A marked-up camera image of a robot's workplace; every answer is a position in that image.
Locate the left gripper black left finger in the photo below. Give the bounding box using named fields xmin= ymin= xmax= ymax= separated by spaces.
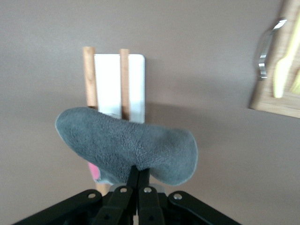
xmin=14 ymin=165 xmax=139 ymax=225

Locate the grey and pink cloth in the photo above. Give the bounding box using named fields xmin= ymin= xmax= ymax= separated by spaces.
xmin=55 ymin=106 xmax=199 ymax=187

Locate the wooden cutting board with handle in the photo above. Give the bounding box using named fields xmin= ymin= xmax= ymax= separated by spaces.
xmin=248 ymin=0 xmax=300 ymax=119

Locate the yellow knife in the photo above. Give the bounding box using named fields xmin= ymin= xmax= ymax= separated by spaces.
xmin=273 ymin=14 xmax=300 ymax=98

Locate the white rectangular tray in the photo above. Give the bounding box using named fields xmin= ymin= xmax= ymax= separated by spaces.
xmin=93 ymin=53 xmax=167 ymax=195

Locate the brown wooden stick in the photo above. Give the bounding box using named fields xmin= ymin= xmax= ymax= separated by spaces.
xmin=82 ymin=46 xmax=110 ymax=196
xmin=119 ymin=48 xmax=130 ymax=122

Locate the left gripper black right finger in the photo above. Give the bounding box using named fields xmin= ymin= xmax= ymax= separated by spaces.
xmin=138 ymin=168 xmax=242 ymax=225

